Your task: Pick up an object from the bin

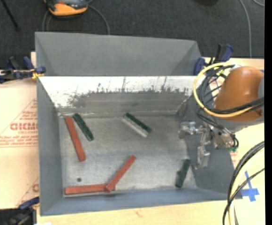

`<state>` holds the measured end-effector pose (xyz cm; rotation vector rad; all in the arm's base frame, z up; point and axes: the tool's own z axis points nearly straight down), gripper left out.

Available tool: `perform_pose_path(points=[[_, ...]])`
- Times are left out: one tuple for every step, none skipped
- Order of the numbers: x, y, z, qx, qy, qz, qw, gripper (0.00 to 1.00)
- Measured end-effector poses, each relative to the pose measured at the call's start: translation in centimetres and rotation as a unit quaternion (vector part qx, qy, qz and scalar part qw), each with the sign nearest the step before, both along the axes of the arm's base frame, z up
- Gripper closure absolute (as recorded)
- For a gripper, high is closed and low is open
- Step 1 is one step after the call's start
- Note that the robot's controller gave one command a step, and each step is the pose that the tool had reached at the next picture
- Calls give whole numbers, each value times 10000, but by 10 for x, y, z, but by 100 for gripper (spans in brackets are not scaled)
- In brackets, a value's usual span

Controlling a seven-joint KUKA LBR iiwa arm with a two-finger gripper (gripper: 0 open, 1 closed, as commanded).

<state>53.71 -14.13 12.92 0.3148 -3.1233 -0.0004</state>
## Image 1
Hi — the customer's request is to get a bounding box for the dark green block white side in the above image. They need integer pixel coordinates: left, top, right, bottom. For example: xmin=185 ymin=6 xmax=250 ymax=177
xmin=121 ymin=112 xmax=152 ymax=138

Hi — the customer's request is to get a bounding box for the dark green flat block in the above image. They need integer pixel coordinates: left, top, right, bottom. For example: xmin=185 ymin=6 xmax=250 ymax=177
xmin=72 ymin=113 xmax=95 ymax=142
xmin=174 ymin=158 xmax=191 ymax=189

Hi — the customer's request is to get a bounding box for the brown cardboard board red print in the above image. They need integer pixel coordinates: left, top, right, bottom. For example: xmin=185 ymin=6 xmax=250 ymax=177
xmin=0 ymin=51 xmax=41 ymax=211

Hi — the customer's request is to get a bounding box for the grey metal bin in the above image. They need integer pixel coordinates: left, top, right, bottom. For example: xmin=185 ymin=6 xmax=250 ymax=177
xmin=34 ymin=31 xmax=242 ymax=217

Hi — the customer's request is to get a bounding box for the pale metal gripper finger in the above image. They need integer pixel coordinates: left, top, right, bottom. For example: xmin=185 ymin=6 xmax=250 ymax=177
xmin=195 ymin=146 xmax=211 ymax=169
xmin=178 ymin=121 xmax=204 ymax=140

